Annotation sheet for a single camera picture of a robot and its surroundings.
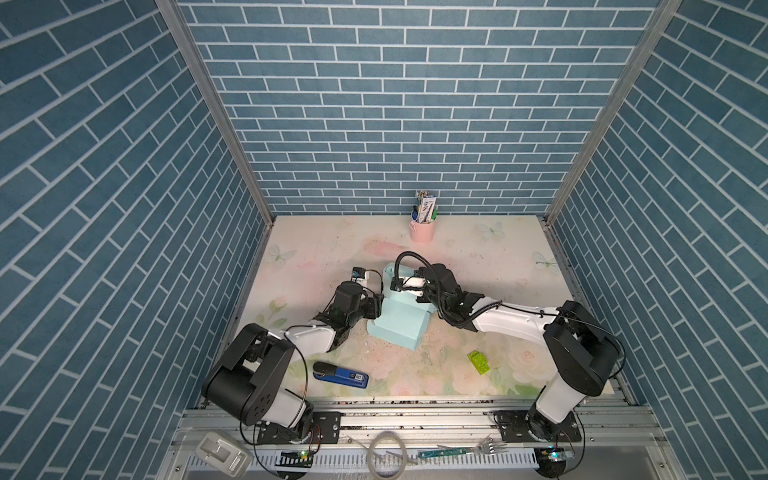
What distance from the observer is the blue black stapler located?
2.64 ft

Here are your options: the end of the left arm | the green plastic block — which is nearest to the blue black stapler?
the end of the left arm

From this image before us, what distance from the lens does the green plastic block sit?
841 millimetres

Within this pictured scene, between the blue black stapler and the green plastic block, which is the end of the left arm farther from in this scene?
the green plastic block

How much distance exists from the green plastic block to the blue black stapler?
310 millimetres
